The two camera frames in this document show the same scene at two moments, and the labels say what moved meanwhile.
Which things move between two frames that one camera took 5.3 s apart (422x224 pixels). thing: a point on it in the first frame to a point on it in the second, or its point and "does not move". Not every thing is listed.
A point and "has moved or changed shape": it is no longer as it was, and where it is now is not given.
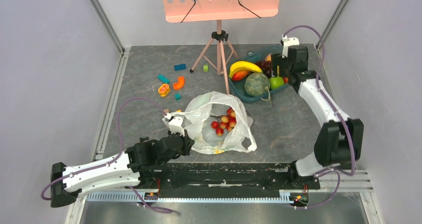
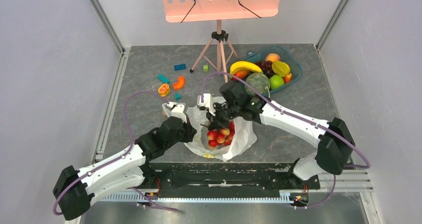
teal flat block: x=161 y=77 does not move
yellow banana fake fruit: x=240 y=65 does not move
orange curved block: x=180 y=83 does not move
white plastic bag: x=216 y=122 has moved or changed shape
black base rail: x=280 y=176 does not move
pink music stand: x=203 y=3 does not move
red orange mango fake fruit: x=240 y=75 does not move
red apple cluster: x=228 y=122 has moved or changed shape
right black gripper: x=280 y=63 to x=217 y=114
